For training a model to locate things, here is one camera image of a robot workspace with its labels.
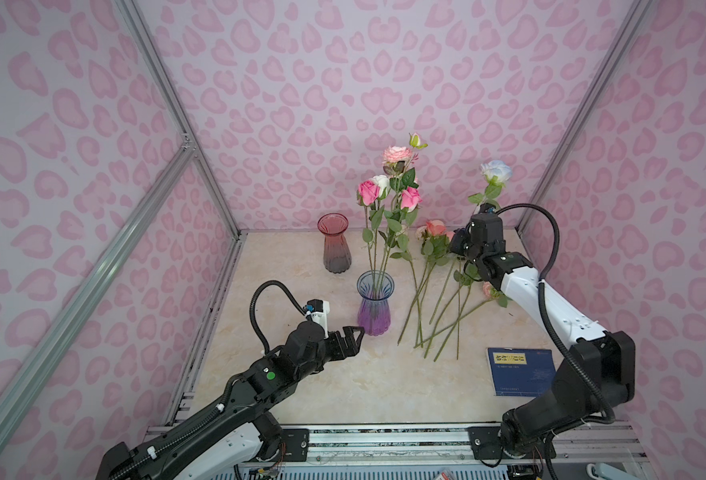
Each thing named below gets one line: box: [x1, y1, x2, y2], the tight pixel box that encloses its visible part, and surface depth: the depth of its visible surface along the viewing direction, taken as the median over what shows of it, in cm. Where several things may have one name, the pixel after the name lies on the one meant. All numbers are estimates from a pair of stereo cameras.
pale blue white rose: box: [468, 160, 512, 210], surface depth 83 cm
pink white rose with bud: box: [382, 132, 429, 282], surface depth 71 cm
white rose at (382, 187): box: [373, 175, 391, 283], surface depth 75 cm
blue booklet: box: [486, 347, 556, 397], surface depth 86 cm
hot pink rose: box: [382, 186, 423, 283], surface depth 70 cm
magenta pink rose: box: [357, 180, 379, 283], surface depth 71 cm
